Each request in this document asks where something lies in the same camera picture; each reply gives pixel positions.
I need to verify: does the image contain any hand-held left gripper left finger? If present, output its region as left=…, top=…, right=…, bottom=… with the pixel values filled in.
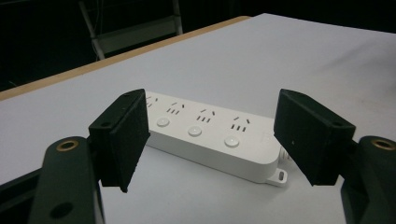
left=88, top=88, right=151, bottom=194

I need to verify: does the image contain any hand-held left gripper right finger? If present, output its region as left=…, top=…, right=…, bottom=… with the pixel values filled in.
left=273, top=88, right=357, bottom=187

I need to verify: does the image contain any white power strip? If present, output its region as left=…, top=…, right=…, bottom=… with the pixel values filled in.
left=143, top=91, right=292, bottom=188

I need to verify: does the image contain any metal stand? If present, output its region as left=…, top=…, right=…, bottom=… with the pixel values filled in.
left=78, top=0, right=184, bottom=61

